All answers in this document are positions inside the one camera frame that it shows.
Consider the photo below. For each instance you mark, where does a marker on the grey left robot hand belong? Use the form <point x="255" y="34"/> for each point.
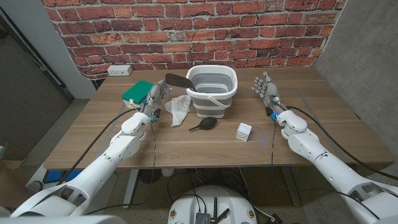
<point x="157" y="98"/>

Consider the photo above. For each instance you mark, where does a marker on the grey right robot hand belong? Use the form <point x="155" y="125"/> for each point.
<point x="270" y="93"/>

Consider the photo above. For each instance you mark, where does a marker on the black kitchen turner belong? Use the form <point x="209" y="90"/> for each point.
<point x="175" y="80"/>

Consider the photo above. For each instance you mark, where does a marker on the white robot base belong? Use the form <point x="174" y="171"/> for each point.
<point x="186" y="205"/>

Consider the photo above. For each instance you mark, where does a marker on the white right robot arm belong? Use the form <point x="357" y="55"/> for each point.
<point x="323" y="161"/>

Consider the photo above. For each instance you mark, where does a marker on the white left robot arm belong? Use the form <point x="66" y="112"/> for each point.
<point x="102" y="161"/>

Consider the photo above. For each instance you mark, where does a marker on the white cloth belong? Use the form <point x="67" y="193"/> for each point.
<point x="180" y="109"/>

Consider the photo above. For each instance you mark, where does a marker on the white collapsible bucket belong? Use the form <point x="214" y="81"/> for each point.
<point x="202" y="105"/>

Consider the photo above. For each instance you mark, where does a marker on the black air blower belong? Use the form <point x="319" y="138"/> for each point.
<point x="207" y="123"/>

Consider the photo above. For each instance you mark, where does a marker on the green-topped white box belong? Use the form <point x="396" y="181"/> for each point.
<point x="136" y="91"/>

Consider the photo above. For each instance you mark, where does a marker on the small white cube box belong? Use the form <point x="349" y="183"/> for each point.
<point x="243" y="132"/>

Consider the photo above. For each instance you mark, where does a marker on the white power outlet strip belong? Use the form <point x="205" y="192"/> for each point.
<point x="119" y="70"/>

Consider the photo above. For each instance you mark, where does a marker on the red brick printed backdrop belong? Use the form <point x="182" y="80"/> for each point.
<point x="186" y="31"/>

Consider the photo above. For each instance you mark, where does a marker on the white round table foot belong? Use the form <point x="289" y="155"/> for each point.
<point x="168" y="172"/>

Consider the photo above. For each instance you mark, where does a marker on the black round fan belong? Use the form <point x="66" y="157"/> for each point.
<point x="150" y="175"/>

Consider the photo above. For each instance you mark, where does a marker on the white table leg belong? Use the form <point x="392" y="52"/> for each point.
<point x="130" y="189"/>

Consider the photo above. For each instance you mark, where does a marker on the grey table leg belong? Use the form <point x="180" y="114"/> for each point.
<point x="290" y="186"/>

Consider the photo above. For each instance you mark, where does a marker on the black antenna module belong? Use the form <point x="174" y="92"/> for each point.
<point x="202" y="217"/>

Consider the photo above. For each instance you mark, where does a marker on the white robot chest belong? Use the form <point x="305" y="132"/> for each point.
<point x="62" y="220"/>

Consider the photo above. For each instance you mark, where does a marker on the brown cardboard box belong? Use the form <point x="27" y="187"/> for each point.
<point x="9" y="186"/>

